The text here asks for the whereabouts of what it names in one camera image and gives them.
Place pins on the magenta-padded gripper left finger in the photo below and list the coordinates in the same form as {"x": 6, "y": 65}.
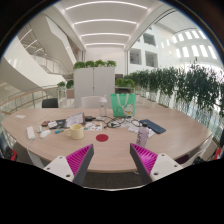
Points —
{"x": 77, "y": 160}

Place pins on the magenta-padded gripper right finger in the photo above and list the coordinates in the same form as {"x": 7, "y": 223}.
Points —
{"x": 146, "y": 159}

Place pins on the pale yellow mug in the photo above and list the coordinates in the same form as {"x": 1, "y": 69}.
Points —
{"x": 77, "y": 132}

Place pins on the dark blue keyboard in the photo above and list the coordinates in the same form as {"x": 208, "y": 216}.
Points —
{"x": 153, "y": 126}

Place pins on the flat round red coaster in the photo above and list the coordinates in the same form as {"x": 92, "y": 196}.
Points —
{"x": 102, "y": 137}

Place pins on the colourful sticker sheet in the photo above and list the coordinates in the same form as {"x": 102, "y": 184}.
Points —
{"x": 93, "y": 126}

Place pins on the black tablet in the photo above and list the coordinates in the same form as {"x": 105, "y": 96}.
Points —
{"x": 61, "y": 123}

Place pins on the clear plastic bag with papers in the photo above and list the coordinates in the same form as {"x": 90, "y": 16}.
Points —
{"x": 74, "y": 119}

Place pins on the white computer mouse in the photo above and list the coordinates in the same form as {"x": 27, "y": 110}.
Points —
{"x": 44, "y": 133}

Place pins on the small white box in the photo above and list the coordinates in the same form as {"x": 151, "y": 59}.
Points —
{"x": 52, "y": 124}

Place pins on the small black case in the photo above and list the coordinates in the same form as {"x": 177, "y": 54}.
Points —
{"x": 89, "y": 118}

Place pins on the small red and black item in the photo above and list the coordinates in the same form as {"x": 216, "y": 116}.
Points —
{"x": 45, "y": 123}

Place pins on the small white charger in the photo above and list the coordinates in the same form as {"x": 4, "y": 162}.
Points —
{"x": 39, "y": 129}

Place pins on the white power strip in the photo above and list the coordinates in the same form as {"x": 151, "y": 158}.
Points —
{"x": 30, "y": 132}

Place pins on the green tote bag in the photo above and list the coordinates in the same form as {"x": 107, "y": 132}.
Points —
{"x": 121, "y": 106}

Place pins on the clear plastic bottle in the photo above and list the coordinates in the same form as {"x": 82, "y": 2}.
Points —
{"x": 103, "y": 107}

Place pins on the black office chair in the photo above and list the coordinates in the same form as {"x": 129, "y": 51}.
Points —
{"x": 50, "y": 103}

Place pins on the white paper note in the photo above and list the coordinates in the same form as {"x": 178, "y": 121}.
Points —
{"x": 20, "y": 116}

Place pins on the potted green plants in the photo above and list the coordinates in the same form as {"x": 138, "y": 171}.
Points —
{"x": 69, "y": 84}

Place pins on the white cabinet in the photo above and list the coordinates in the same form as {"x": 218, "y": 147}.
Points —
{"x": 94, "y": 83}

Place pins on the row of green trees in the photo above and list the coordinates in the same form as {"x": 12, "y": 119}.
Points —
{"x": 193, "y": 86}

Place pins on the green plants on cabinet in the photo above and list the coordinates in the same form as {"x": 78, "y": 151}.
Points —
{"x": 95, "y": 63}

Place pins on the ceiling light strips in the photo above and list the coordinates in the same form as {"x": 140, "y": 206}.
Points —
{"x": 105, "y": 22}

